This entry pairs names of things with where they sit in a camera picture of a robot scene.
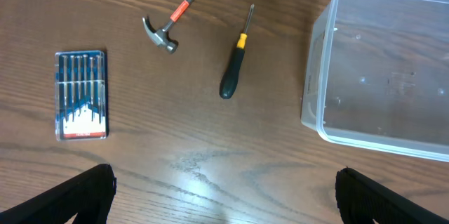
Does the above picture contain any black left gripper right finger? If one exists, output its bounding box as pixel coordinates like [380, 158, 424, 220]
[335, 167, 448, 224]

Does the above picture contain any small claw hammer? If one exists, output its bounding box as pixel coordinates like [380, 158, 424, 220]
[142, 0, 194, 54]

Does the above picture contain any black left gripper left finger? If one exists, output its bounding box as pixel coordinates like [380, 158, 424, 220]
[1, 164, 116, 224]

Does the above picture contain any clear plastic container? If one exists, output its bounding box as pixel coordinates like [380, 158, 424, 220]
[301, 0, 448, 162]

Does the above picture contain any black yellow screwdriver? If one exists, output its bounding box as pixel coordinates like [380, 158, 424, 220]
[219, 4, 255, 99]

